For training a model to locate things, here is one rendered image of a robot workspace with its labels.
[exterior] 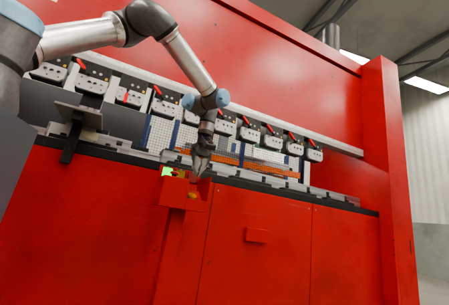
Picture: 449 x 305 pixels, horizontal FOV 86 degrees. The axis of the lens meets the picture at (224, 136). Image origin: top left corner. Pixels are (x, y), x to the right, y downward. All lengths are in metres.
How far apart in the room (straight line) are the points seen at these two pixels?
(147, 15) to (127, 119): 1.22
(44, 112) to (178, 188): 1.27
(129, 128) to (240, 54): 1.00
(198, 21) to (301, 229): 1.55
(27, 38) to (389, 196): 2.27
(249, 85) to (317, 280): 1.35
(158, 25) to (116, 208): 0.81
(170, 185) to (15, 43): 0.65
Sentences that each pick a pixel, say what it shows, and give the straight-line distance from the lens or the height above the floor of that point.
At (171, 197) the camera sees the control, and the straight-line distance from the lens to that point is 1.01.
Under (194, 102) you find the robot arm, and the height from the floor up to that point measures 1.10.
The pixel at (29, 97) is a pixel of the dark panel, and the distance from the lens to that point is 2.08.
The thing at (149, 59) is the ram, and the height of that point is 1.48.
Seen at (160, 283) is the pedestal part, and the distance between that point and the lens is 1.10.
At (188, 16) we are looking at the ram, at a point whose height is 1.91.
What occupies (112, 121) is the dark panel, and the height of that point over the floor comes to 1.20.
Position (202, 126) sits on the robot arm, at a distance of 1.12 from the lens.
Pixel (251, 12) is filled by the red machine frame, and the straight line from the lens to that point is 2.16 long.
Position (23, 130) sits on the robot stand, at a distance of 0.63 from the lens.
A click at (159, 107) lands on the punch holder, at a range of 1.48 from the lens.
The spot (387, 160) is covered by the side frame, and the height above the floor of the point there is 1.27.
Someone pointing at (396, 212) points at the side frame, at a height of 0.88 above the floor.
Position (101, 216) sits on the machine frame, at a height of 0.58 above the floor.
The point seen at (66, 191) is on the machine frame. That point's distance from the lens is 1.27.
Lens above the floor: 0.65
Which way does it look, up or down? 18 degrees up
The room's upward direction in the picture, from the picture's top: 9 degrees clockwise
